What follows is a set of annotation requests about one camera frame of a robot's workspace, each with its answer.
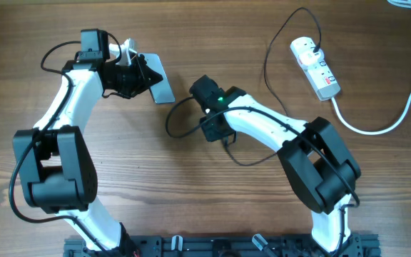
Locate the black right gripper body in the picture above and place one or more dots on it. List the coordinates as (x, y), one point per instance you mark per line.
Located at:
(212, 133)

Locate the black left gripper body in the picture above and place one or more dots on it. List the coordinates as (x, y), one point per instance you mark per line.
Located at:
(130, 80)

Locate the Galaxy S25 smartphone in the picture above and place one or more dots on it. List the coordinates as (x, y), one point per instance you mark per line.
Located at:
(161, 91)

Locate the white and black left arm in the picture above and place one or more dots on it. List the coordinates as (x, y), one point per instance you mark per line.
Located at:
(53, 164)

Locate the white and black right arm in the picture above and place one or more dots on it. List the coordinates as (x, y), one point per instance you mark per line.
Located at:
(320, 169)

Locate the white charger plug adapter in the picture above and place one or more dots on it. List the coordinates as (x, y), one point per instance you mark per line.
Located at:
(310, 57)

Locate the white power strip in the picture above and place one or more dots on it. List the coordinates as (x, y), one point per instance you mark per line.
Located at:
(320, 76)

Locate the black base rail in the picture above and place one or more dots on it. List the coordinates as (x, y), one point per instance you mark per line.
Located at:
(287, 245)

